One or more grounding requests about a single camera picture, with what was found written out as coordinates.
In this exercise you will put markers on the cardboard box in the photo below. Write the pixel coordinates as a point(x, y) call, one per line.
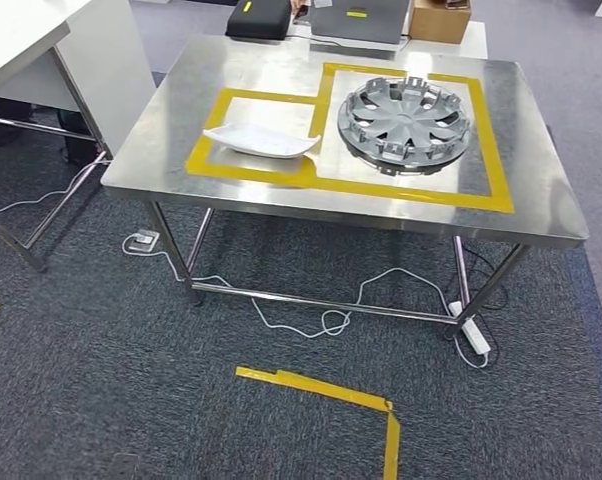
point(438, 23)

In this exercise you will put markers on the person's hand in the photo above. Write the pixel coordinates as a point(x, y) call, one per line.
point(299, 6)

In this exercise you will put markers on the white table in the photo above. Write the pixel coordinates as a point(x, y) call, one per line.
point(473, 46)

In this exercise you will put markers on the white plastic mirror cover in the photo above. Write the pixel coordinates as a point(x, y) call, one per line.
point(261, 141)

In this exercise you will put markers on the white desk chrome legs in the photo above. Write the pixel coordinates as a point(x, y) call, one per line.
point(111, 73)

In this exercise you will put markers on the yellow floor tape corner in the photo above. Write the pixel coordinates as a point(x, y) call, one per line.
point(321, 387)

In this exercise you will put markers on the steel workbench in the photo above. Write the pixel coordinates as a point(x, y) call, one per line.
point(156, 152)

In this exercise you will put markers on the grey laptop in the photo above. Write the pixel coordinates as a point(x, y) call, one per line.
point(361, 26)

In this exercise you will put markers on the black zip case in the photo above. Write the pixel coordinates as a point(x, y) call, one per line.
point(258, 20)

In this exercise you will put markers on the yellow workbench tape marking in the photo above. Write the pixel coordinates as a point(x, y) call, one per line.
point(406, 192)

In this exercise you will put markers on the white power strip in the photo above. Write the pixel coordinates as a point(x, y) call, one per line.
point(473, 334)

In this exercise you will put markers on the black bag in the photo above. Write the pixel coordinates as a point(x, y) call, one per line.
point(78, 139)

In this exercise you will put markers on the silver wheel hubcap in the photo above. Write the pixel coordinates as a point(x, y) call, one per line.
point(406, 122)

